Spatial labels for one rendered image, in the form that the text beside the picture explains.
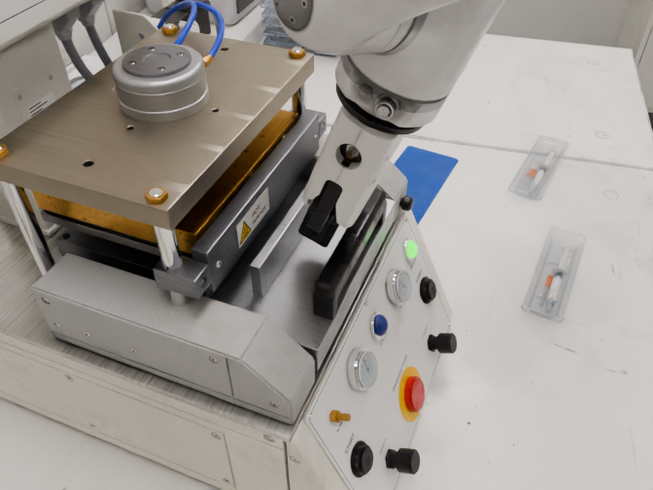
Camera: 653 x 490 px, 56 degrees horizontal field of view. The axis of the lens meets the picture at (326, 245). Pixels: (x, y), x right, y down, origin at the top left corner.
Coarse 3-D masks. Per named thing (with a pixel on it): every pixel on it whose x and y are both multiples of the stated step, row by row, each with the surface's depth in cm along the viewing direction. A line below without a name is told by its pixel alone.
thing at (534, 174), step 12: (540, 144) 110; (552, 144) 110; (564, 144) 110; (528, 156) 108; (540, 156) 108; (552, 156) 108; (528, 168) 105; (540, 168) 105; (552, 168) 105; (516, 180) 103; (528, 180) 103; (540, 180) 103; (540, 192) 100
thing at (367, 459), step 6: (366, 444) 59; (360, 450) 58; (366, 450) 59; (360, 456) 58; (366, 456) 59; (372, 456) 60; (360, 462) 58; (366, 462) 59; (372, 462) 60; (360, 468) 58; (366, 468) 58
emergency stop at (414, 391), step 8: (416, 376) 70; (408, 384) 68; (416, 384) 69; (408, 392) 68; (416, 392) 69; (424, 392) 71; (408, 400) 68; (416, 400) 69; (424, 400) 70; (408, 408) 68; (416, 408) 69
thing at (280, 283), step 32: (288, 224) 58; (384, 224) 64; (256, 256) 61; (288, 256) 60; (320, 256) 61; (224, 288) 57; (256, 288) 56; (288, 288) 57; (352, 288) 58; (288, 320) 55; (320, 320) 55; (320, 352) 53
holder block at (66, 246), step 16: (288, 192) 67; (64, 240) 58; (80, 240) 58; (96, 240) 58; (80, 256) 59; (96, 256) 58; (112, 256) 57; (128, 256) 57; (144, 256) 57; (240, 256) 60; (144, 272) 57
